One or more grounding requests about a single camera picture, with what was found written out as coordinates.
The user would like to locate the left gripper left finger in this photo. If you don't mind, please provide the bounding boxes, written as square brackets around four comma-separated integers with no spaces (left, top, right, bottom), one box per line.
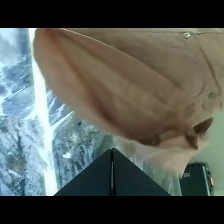
[54,148,114,197]

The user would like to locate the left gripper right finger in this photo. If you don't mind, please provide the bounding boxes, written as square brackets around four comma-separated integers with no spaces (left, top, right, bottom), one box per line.
[112,148,172,197]

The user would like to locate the pink shirt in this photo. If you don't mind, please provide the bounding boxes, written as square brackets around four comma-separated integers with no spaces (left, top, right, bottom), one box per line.
[32,28,224,197]

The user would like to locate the black box device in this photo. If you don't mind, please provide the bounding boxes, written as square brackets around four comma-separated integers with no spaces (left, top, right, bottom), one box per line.
[180,162,215,197]

